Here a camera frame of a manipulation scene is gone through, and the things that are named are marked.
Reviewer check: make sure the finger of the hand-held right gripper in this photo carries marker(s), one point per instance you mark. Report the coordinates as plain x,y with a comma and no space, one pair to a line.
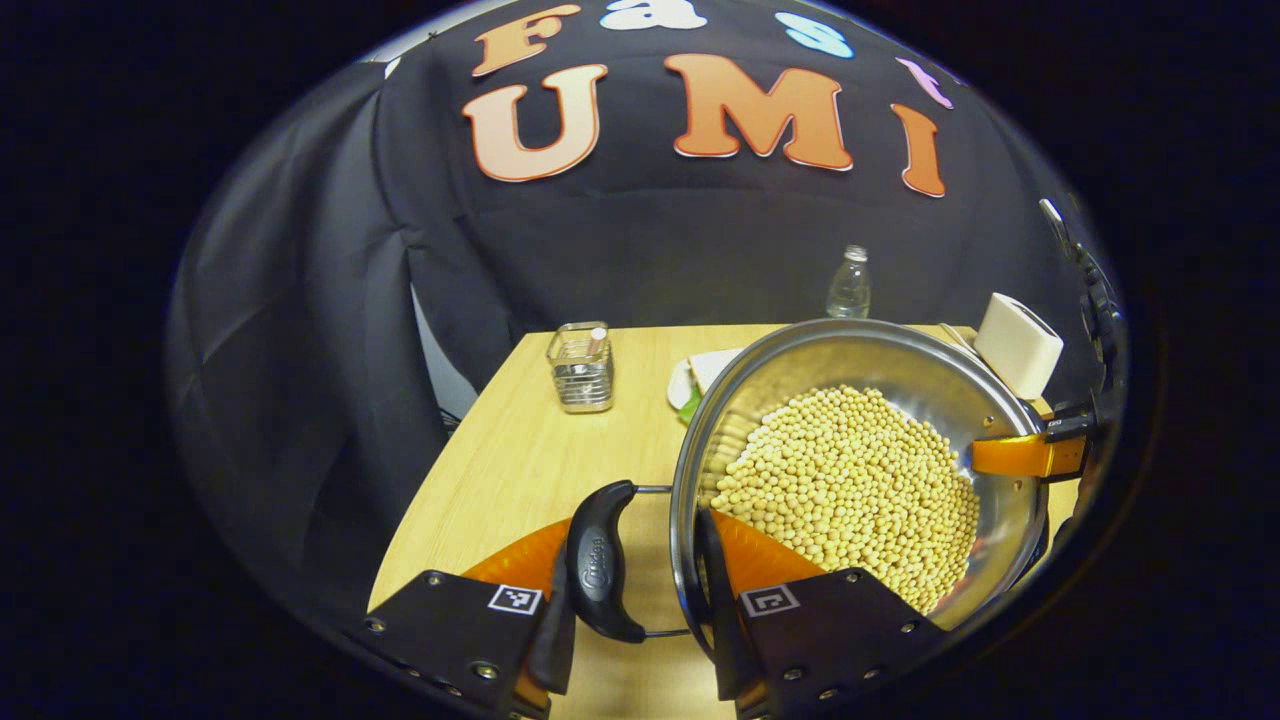
1015,457

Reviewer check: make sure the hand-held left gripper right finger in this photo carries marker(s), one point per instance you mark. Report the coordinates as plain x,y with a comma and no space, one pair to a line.
722,620

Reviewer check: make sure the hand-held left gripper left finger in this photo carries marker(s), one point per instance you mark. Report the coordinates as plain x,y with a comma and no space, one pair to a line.
555,655

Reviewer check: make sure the white toaster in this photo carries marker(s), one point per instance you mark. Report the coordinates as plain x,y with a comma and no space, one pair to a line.
1018,345

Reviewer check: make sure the pile of soybeans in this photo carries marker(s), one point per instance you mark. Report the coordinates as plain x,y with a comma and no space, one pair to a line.
850,480

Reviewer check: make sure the clear plastic water bottle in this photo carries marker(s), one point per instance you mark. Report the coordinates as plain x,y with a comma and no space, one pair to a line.
849,290

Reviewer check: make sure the sandwich with lettuce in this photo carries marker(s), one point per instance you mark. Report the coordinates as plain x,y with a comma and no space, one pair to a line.
715,368

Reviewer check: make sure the black backdrop cloth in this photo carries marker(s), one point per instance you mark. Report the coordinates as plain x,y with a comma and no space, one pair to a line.
650,250

